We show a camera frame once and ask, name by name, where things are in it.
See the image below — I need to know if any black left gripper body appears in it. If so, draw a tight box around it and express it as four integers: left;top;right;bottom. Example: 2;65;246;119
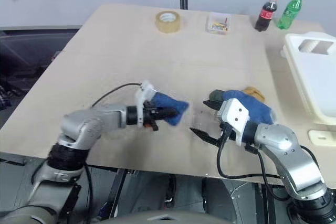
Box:
143;101;161;132

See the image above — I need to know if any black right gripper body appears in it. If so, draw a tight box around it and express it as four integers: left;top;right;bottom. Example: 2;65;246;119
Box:
215;107;238;148

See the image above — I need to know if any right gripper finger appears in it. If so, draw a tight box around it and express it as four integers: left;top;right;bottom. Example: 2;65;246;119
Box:
202;99;223;111
190;127;222;146

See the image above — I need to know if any dark green sock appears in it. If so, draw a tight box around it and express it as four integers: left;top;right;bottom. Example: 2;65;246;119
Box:
208;89;227;103

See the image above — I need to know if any large blue sock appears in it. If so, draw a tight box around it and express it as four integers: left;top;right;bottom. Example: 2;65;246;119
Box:
222;89;277;126

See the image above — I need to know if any tan yellow sock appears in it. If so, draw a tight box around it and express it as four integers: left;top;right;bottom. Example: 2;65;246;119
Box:
242;86;266;102

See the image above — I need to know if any white plastic basket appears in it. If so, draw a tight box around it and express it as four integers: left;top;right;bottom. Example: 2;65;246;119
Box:
281;31;336;126

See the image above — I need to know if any clear plastic box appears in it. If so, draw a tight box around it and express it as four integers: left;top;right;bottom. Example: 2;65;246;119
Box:
205;12;233;36

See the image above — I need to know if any black metal table leg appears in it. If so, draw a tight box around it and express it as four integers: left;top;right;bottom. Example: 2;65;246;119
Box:
107;168;140;220

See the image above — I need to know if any beige packing tape roll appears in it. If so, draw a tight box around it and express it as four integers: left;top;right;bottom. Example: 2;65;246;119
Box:
154;10;183;35

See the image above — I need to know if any grey robot torso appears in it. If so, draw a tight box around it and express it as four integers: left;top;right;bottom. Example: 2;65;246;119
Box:
91;208;238;224

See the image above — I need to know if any cream plastic piece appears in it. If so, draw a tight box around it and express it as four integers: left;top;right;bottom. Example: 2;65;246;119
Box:
308;129;336;145

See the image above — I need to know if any cola bottle red cap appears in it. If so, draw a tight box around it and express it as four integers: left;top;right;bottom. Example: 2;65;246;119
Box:
254;0;280;33

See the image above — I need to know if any green bottle yellow cap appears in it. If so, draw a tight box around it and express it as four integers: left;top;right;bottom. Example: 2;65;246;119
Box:
276;0;307;31

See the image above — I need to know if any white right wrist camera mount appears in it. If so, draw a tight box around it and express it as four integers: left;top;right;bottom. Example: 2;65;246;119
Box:
217;98;250;147

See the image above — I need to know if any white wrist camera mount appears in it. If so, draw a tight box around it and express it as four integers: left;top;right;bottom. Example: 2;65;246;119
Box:
134;80;159;128
217;98;250;147

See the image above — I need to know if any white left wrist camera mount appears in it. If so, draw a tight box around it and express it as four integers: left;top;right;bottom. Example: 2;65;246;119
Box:
134;80;159;128

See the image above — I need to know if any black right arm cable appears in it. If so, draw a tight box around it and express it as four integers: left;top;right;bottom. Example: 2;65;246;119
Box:
244;144;276;195
216;129;283;180

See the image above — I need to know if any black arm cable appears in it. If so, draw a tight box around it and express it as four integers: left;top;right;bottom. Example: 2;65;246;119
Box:
244;144;276;195
216;129;283;180
91;82;144;108

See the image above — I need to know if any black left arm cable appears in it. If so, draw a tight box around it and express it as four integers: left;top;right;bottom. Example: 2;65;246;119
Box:
91;82;144;108

